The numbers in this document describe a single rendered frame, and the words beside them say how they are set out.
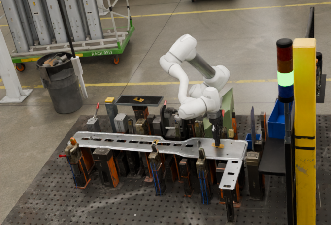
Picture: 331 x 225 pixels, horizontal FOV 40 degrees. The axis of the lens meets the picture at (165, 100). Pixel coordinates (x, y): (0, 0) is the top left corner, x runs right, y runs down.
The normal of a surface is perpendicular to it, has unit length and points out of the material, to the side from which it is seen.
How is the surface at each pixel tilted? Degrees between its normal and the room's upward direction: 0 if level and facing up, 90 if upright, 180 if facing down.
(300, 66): 90
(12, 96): 90
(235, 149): 0
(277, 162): 0
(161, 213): 0
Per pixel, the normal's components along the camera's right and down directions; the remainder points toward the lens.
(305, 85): -0.32, 0.52
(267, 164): -0.16, -0.86
